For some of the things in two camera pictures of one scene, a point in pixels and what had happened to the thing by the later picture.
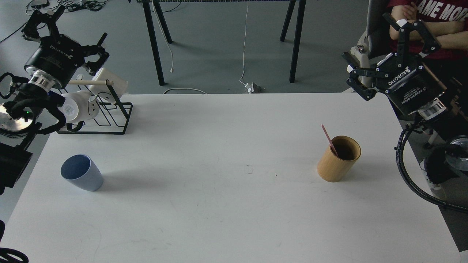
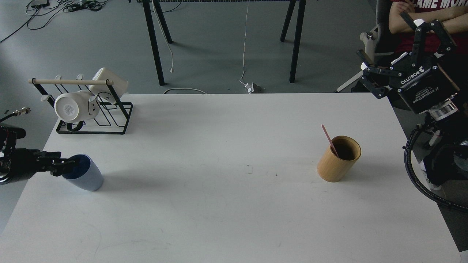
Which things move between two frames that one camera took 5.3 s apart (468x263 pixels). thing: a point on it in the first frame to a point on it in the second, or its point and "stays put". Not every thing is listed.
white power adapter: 250,86 stays put
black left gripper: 57,55 to 18,164
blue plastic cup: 80,170 stays put
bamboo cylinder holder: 332,168 stays put
